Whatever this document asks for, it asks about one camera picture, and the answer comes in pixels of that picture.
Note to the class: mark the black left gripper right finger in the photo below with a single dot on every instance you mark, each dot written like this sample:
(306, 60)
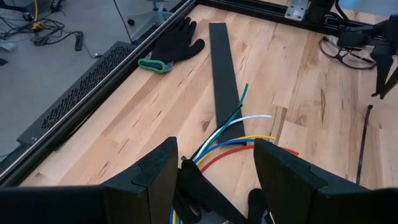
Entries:
(311, 199)

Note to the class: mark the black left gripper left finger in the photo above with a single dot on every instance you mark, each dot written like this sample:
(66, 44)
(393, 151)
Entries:
(77, 205)

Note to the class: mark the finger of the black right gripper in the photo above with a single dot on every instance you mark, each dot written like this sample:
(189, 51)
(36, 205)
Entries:
(392, 82)
(380, 71)

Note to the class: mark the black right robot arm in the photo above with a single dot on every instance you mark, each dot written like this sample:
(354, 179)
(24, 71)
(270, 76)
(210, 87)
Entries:
(320, 9)

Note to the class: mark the black-rimmed eyeglasses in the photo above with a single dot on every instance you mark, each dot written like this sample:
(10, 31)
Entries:
(341, 56)

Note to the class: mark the black flat plastic strip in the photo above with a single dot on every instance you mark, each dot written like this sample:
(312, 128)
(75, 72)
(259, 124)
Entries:
(225, 77)

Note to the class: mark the black power strip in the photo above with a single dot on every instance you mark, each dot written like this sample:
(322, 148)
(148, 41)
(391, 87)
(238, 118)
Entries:
(79, 40)

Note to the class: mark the silver bracket plate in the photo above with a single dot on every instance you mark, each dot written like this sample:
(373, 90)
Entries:
(297, 11)

